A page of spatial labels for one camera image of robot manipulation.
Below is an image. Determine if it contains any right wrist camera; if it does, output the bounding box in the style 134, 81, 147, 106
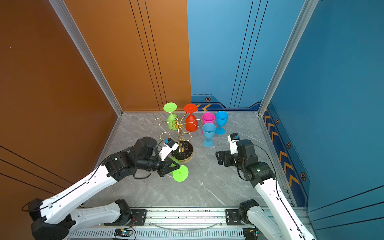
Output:
228, 133, 240, 155

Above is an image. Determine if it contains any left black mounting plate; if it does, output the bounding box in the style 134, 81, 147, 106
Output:
104, 209, 148, 226

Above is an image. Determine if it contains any blue wine glass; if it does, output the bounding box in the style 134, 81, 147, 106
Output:
203, 123, 216, 148
216, 111, 229, 136

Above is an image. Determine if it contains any blue wine glass front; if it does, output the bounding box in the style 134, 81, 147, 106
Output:
203, 123, 216, 148

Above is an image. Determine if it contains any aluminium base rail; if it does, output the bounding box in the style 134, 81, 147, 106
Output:
56, 206, 301, 240

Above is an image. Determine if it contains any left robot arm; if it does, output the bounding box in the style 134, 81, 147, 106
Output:
28, 137, 181, 240

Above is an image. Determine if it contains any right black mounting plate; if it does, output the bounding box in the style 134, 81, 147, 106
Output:
225, 209, 255, 228

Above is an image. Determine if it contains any green wine glass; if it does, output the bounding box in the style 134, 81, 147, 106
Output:
164, 102, 177, 131
171, 157, 189, 183

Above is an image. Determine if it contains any red wine glass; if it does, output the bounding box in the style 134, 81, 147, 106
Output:
184, 104, 199, 133

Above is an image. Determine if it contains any green wine glass back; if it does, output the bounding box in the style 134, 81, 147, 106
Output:
164, 102, 177, 131

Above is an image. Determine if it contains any green circuit board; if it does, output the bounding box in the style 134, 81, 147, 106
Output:
243, 228, 262, 240
114, 228, 136, 240

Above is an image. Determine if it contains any black mounting plate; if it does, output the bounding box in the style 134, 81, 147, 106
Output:
225, 209, 255, 228
104, 209, 148, 226

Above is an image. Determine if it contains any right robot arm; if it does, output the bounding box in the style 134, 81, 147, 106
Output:
216, 140, 316, 240

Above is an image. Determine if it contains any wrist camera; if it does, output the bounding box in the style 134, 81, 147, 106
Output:
228, 133, 240, 155
159, 138, 179, 162

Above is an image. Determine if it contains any right green circuit board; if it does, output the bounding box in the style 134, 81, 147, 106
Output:
243, 228, 262, 240

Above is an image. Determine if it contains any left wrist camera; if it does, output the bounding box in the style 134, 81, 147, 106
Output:
159, 138, 179, 162

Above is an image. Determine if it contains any left green circuit board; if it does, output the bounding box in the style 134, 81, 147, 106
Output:
114, 228, 136, 240

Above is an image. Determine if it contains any pink wine glass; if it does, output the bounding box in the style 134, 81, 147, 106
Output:
202, 112, 216, 125

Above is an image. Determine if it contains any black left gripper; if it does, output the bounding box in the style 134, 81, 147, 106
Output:
137, 155, 183, 177

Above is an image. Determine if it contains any gold wine glass rack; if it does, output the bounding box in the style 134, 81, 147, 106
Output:
152, 115, 203, 163

